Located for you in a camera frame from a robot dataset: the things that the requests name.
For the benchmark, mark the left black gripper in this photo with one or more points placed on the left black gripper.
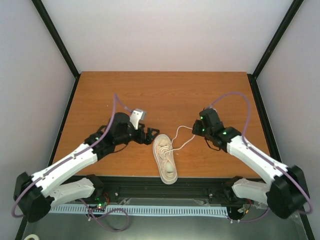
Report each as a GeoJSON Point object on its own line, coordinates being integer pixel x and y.
{"type": "Point", "coordinates": [148, 140]}

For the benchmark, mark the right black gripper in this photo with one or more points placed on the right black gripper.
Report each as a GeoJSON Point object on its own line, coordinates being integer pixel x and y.
{"type": "Point", "coordinates": [196, 130]}

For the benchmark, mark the beige lace sneaker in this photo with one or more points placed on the beige lace sneaker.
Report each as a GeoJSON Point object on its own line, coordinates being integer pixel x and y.
{"type": "Point", "coordinates": [164, 158]}

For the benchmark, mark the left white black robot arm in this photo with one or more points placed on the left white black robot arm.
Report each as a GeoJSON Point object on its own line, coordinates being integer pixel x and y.
{"type": "Point", "coordinates": [67, 165]}

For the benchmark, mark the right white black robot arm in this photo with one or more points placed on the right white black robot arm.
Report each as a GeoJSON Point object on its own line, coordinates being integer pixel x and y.
{"type": "Point", "coordinates": [260, 165]}

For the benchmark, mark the left electronics board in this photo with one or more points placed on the left electronics board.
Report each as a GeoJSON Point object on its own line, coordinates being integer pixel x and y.
{"type": "Point", "coordinates": [101, 204]}

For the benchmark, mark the electronics board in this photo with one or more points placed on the electronics board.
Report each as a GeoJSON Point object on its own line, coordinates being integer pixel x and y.
{"type": "Point", "coordinates": [237, 213]}
{"type": "Point", "coordinates": [101, 204]}

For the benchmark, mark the right electronics board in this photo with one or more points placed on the right electronics board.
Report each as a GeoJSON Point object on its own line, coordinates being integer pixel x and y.
{"type": "Point", "coordinates": [237, 213]}

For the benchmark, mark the white tape roll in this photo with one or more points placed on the white tape roll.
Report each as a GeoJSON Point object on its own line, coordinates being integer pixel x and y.
{"type": "Point", "coordinates": [32, 237]}

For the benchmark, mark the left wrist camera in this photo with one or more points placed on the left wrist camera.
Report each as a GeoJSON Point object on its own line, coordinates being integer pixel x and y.
{"type": "Point", "coordinates": [136, 116]}

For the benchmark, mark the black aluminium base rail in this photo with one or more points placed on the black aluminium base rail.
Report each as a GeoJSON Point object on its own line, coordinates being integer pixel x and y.
{"type": "Point", "coordinates": [120, 188]}

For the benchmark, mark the right black frame post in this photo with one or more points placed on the right black frame post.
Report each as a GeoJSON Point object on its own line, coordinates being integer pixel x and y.
{"type": "Point", "coordinates": [280, 31]}

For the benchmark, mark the black frame post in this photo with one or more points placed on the black frame post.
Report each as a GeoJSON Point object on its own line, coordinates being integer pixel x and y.
{"type": "Point", "coordinates": [280, 31]}
{"type": "Point", "coordinates": [44, 15]}

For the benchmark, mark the light blue cable duct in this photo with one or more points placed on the light blue cable duct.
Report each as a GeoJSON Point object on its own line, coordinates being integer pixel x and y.
{"type": "Point", "coordinates": [160, 211]}

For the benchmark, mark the left black frame post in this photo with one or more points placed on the left black frame post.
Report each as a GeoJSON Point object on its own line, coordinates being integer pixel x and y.
{"type": "Point", "coordinates": [44, 15]}

